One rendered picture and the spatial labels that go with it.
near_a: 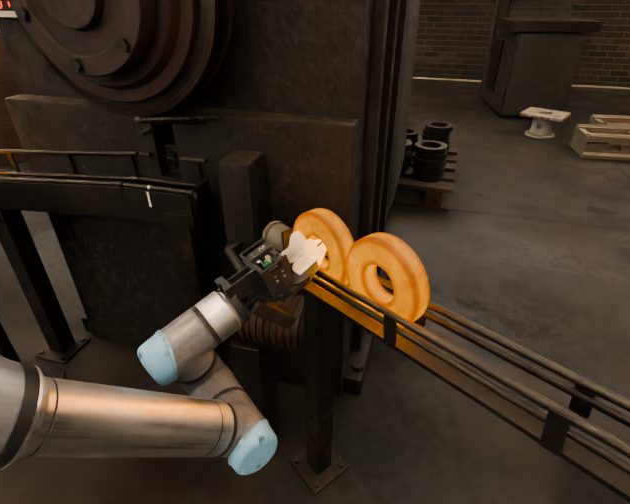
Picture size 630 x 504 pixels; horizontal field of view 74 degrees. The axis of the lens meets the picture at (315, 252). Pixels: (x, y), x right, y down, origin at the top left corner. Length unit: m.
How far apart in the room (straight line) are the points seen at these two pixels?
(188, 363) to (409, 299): 0.35
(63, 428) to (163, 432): 0.12
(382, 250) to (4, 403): 0.47
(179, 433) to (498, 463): 1.01
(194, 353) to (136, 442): 0.18
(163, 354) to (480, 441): 1.01
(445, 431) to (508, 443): 0.18
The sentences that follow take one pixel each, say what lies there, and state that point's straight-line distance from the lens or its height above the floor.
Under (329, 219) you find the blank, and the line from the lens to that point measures 0.72.
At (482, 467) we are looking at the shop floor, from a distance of 1.37.
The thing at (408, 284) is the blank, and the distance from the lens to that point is 0.62.
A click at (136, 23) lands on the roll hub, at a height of 1.07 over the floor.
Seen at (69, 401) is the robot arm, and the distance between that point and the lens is 0.51.
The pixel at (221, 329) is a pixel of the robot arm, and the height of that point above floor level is 0.67.
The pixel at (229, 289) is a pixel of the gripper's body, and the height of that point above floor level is 0.72.
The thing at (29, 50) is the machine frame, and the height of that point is 0.98.
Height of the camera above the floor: 1.11
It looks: 32 degrees down
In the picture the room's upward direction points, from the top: straight up
